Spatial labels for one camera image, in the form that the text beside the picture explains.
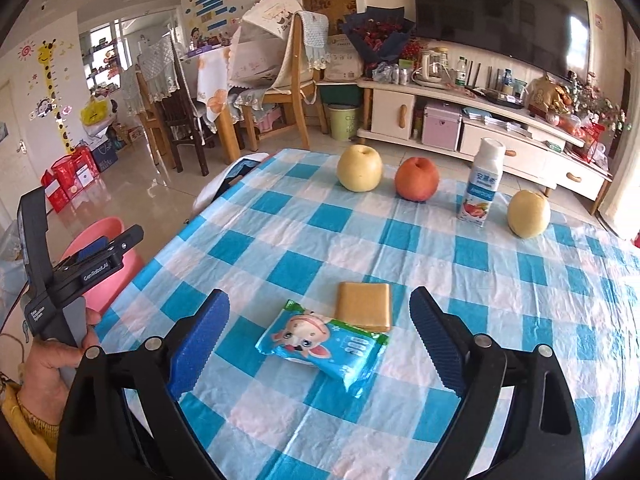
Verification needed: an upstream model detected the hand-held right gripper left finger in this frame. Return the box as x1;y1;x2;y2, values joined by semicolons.
55;287;232;480

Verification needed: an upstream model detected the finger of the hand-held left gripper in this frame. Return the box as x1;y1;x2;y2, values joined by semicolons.
59;236;112;269
101;224;145;257

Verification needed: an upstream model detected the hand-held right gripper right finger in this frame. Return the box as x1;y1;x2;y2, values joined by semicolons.
409;286;586;480

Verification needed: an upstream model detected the pink plastic basin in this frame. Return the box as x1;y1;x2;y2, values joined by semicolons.
60;216;143;316

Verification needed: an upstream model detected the tan square packet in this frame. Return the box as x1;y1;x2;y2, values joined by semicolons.
334;281;392;332

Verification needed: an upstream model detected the blue wet wipes packet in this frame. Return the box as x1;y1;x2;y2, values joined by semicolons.
255;299;390;399

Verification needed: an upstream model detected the person's left forearm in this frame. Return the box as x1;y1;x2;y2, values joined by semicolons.
0;370;58;466

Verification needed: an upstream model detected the person's left hand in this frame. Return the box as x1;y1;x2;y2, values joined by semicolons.
17;309;103;402

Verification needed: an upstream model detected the red gift bag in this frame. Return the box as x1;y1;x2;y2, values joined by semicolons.
52;147;101;197
41;170;72;214

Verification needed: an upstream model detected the white and navy cloth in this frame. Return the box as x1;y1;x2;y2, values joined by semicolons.
194;154;271;211

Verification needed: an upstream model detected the dark wooden chair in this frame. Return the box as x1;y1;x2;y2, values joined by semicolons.
136;72;211;177

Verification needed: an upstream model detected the yellow plastic bag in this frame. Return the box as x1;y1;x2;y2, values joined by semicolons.
80;97;115;129

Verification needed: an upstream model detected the blue white checkered tablecloth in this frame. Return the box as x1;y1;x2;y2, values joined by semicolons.
92;147;640;480

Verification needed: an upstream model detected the yellow pear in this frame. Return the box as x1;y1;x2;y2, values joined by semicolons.
336;144;384;193
507;190;552;239

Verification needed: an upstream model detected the red apple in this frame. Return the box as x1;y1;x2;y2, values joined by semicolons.
394;156;441;203

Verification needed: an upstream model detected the white yogurt drink bottle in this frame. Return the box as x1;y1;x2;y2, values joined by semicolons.
457;137;507;228

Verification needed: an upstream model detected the white cloth with orange print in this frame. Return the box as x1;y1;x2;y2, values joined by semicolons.
197;52;237;134

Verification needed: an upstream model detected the white television cabinet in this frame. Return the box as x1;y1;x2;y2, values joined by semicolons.
357;77;613;216

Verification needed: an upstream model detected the pink storage case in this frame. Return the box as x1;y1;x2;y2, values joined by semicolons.
422;101;462;152

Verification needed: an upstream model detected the light wooden chair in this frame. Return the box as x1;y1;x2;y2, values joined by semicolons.
220;10;322;162

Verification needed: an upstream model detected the stack of papers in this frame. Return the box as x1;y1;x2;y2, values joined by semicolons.
462;107;533;139

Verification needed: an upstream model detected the green plastic bin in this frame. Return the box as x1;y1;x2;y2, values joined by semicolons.
327;103;362;142

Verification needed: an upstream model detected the cream embroidered cloth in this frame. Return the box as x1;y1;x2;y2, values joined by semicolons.
227;0;304;89

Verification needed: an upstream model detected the red plastic bag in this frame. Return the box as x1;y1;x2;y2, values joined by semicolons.
570;115;609;166

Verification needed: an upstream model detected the golden ornament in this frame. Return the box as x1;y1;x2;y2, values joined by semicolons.
527;76;571;116

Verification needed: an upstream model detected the pale blue lace cloth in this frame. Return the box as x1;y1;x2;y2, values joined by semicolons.
295;10;331;72

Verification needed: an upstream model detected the clear bag of jars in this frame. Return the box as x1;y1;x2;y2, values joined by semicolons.
372;62;416;86

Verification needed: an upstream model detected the glass kettle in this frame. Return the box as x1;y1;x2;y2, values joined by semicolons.
417;47;451;86

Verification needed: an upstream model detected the white printed bag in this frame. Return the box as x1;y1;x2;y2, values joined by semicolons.
325;35;366;82

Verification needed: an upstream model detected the artificial flower arrangement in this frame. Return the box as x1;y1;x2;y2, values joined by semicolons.
565;72;631;131

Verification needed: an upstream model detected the navy wrapped red bouquet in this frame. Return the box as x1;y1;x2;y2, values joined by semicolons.
340;5;416;67

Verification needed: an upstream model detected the black television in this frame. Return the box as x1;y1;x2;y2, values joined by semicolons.
412;0;591;79

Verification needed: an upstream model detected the giraffe wall sticker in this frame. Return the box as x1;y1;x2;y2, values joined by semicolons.
37;37;77;159

